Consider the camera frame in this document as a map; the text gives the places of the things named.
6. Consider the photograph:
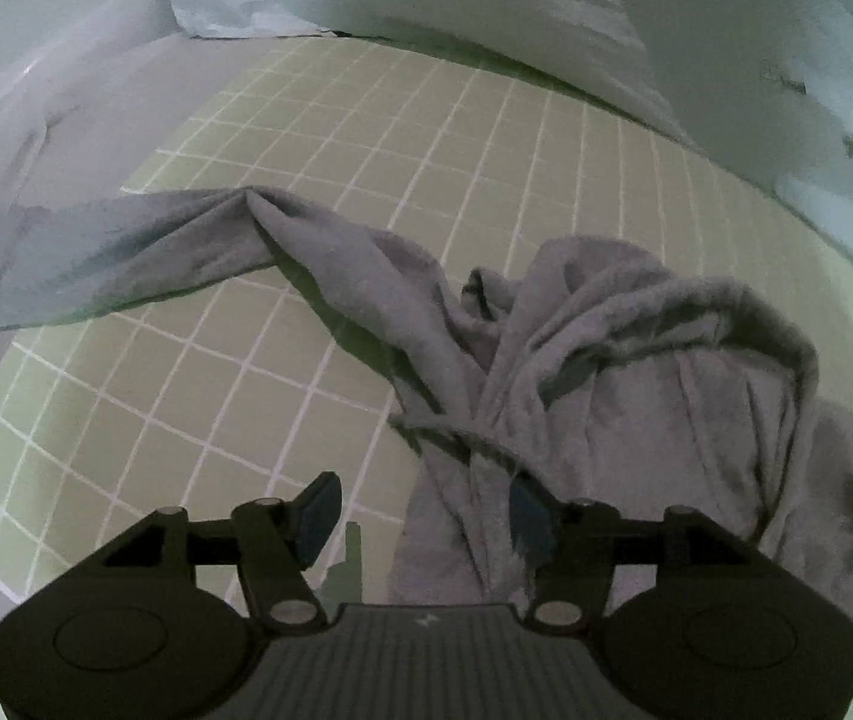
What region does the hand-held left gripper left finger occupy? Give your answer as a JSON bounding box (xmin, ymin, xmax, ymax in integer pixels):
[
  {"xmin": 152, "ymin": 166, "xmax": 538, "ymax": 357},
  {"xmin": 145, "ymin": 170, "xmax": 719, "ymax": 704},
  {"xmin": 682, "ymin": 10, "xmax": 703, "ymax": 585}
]
[{"xmin": 102, "ymin": 471, "xmax": 343, "ymax": 629}]

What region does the grey drawstring garment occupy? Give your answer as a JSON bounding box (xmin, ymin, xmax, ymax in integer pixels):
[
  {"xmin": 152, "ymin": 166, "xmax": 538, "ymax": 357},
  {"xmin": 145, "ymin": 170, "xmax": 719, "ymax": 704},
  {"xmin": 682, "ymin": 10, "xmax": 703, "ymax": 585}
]
[{"xmin": 0, "ymin": 186, "xmax": 853, "ymax": 616}]

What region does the white plastic sheet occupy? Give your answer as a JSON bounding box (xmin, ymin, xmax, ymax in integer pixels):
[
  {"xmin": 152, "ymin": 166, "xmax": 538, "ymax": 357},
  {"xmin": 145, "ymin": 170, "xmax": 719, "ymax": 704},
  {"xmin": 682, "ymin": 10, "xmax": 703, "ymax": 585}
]
[{"xmin": 0, "ymin": 0, "xmax": 194, "ymax": 241}]

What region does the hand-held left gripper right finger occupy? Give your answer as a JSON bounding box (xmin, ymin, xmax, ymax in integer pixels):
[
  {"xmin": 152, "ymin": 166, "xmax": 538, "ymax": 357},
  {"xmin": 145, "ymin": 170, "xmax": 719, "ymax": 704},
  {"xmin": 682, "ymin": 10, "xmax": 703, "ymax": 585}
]
[{"xmin": 508, "ymin": 478, "xmax": 765, "ymax": 628}]

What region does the light blue printed blanket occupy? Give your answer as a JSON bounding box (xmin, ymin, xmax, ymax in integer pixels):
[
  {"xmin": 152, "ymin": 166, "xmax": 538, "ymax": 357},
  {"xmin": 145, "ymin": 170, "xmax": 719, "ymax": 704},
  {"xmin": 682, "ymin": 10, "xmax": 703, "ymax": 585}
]
[{"xmin": 148, "ymin": 0, "xmax": 853, "ymax": 293}]

